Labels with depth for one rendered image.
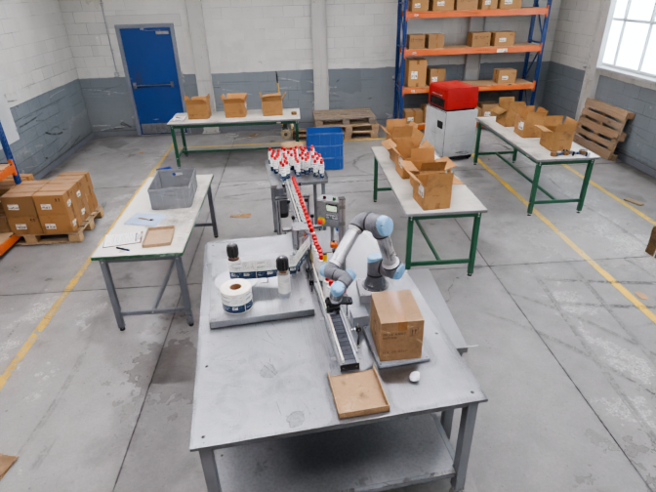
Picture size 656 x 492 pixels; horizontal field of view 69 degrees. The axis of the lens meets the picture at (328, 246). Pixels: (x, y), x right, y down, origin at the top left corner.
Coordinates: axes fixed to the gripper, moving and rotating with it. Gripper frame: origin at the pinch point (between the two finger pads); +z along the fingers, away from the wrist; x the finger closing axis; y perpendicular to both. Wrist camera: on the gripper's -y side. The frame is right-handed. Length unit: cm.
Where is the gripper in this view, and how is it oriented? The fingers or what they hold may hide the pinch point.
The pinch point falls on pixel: (336, 311)
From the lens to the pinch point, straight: 299.2
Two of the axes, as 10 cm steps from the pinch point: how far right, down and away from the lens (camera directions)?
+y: -9.8, 1.1, -1.5
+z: -0.7, 5.3, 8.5
